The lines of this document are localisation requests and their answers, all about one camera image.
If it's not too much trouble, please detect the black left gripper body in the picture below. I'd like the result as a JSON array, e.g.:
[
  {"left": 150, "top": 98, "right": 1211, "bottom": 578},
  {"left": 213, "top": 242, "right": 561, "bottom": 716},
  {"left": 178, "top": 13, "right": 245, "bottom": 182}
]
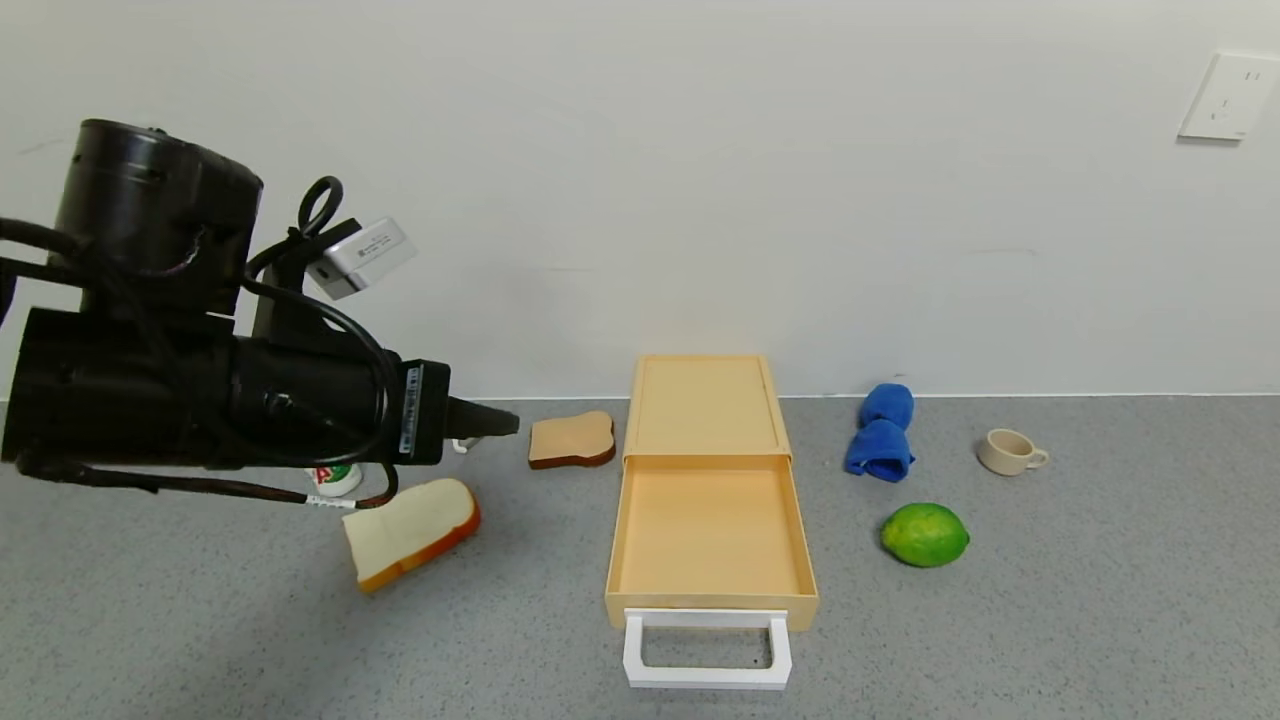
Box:
[{"left": 283, "top": 336, "right": 451, "bottom": 466}]

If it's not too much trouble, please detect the yellow drawer with white handle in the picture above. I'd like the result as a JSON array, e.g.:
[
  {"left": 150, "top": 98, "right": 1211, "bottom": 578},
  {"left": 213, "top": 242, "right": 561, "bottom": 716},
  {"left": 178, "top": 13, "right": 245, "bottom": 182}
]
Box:
[{"left": 604, "top": 452, "right": 820, "bottom": 692}]

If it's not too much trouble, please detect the small brown toast slice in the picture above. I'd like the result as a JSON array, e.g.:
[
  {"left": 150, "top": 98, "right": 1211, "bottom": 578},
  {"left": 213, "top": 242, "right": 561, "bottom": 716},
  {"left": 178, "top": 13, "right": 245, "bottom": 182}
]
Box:
[{"left": 528, "top": 410, "right": 617, "bottom": 471}]

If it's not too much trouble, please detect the white yogurt cup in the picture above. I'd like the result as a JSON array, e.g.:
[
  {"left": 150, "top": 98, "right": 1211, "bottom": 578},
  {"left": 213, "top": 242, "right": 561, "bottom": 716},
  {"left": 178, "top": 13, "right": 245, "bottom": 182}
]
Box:
[{"left": 305, "top": 462, "right": 364, "bottom": 498}]

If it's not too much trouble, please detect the large white bread slice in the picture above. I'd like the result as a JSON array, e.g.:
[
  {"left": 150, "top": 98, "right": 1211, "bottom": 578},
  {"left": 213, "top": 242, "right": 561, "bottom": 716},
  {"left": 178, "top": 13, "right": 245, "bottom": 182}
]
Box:
[{"left": 343, "top": 478, "right": 481, "bottom": 594}]

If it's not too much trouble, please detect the blue rolled towel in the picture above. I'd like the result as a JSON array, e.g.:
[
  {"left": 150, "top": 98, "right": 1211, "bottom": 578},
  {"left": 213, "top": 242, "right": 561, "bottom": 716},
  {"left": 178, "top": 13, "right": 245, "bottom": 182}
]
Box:
[{"left": 843, "top": 382, "right": 916, "bottom": 484}]

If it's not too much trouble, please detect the green lime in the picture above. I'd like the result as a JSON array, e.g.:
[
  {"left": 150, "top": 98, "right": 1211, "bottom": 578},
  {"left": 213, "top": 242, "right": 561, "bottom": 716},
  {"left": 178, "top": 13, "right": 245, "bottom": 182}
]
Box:
[{"left": 880, "top": 502, "right": 971, "bottom": 569}]

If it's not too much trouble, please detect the beige cup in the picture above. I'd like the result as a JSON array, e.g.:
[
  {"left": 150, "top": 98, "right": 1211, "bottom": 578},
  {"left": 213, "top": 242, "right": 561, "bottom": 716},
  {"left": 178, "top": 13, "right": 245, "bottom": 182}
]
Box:
[{"left": 977, "top": 428, "right": 1051, "bottom": 477}]

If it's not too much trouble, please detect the black camera cable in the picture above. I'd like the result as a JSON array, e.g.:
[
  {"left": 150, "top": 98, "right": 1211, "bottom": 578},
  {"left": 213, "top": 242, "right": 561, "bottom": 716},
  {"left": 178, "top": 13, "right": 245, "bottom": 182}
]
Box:
[{"left": 243, "top": 177, "right": 403, "bottom": 471}]

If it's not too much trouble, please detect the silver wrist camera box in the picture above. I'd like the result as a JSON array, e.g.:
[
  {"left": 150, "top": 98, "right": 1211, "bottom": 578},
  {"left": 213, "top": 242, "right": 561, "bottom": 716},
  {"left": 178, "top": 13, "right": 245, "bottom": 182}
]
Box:
[{"left": 307, "top": 217, "right": 419, "bottom": 301}]

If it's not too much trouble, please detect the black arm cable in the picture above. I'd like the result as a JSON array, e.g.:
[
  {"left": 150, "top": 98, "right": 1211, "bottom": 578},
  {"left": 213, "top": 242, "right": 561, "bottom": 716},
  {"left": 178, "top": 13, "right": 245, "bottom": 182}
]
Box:
[{"left": 18, "top": 452, "right": 400, "bottom": 510}]

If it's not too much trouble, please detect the white wall socket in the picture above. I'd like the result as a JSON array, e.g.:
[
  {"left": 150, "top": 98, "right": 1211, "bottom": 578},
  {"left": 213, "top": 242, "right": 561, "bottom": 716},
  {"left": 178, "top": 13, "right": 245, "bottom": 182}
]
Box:
[{"left": 1179, "top": 50, "right": 1280, "bottom": 141}]

